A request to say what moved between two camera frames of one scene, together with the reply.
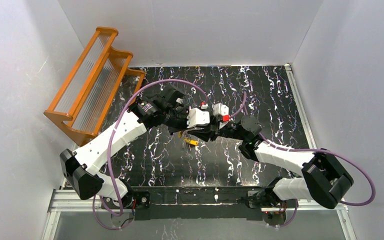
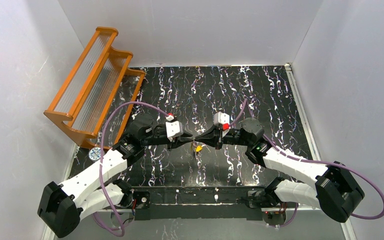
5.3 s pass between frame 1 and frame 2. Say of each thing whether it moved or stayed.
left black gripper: moved
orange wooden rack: stayed
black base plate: stayed
